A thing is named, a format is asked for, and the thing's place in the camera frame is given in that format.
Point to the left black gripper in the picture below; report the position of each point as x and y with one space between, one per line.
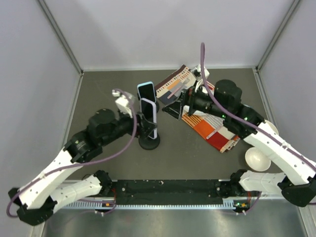
144 127

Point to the purple case phone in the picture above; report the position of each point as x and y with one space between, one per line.
148 108

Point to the pink handled fork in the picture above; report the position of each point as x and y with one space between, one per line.
178 88

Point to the pink handled knife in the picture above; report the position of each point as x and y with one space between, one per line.
214 131

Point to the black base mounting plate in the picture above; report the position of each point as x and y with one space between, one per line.
169 192

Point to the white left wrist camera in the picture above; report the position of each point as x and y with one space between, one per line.
124 103

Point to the blue case phone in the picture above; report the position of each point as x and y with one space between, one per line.
146 90

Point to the white bowl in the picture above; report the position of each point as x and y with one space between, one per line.
272 126

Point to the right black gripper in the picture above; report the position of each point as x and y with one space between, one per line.
187 98

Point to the black phone stand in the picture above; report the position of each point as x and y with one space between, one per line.
149 144
157 103

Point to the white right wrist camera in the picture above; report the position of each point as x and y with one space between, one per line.
199 84

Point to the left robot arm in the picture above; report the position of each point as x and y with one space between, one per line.
43 196

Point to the colourful patterned cloth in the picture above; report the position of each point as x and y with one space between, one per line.
203 124

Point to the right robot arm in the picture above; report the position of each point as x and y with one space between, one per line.
297 181

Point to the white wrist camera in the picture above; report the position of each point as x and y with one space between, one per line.
199 84
124 103

